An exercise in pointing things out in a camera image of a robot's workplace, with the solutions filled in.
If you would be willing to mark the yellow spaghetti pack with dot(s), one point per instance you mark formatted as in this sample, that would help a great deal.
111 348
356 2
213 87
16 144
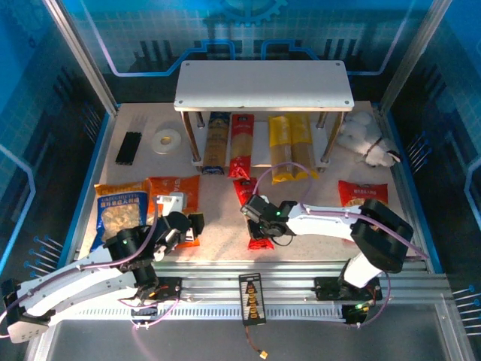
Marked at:
303 146
280 154

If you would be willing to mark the black aluminium profile bar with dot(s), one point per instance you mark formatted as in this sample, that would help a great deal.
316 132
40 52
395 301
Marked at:
128 147

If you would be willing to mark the white two-tier shelf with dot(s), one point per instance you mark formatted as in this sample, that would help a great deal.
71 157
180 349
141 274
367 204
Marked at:
263 84

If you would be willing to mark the red macaroni bag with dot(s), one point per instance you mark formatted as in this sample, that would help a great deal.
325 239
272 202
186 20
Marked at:
362 193

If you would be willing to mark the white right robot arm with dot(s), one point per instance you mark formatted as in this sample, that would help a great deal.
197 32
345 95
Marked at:
323 222

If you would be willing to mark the blue spaghetti pack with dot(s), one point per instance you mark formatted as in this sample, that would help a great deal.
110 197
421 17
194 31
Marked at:
216 146

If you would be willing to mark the orange pasta bag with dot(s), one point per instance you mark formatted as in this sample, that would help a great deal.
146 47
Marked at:
173 186

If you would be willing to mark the red spaghetti pack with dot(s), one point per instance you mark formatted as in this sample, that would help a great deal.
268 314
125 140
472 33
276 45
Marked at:
244 188
241 146

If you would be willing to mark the black yellow control pendant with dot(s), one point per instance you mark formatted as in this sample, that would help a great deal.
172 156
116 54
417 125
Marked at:
253 299

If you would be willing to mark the blue orecchiette pasta bag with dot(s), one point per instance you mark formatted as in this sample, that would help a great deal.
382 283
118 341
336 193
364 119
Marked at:
120 214

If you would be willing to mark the aluminium mounting rail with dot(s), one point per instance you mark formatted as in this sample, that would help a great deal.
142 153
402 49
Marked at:
225 269

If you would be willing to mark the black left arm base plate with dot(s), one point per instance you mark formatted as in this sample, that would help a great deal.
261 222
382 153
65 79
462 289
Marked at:
169 287

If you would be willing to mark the white tape roll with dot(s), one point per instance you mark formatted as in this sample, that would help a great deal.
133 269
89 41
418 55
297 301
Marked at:
166 141

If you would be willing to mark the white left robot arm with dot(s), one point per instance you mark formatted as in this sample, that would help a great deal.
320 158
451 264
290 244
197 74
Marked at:
75 278

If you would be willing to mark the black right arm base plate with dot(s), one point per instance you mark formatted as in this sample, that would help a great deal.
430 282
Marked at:
325 287

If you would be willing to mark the white plush toy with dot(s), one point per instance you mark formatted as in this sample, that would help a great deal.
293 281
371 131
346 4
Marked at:
362 139

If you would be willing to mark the aluminium frame post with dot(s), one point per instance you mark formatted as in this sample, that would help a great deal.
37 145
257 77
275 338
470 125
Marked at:
80 56
411 56

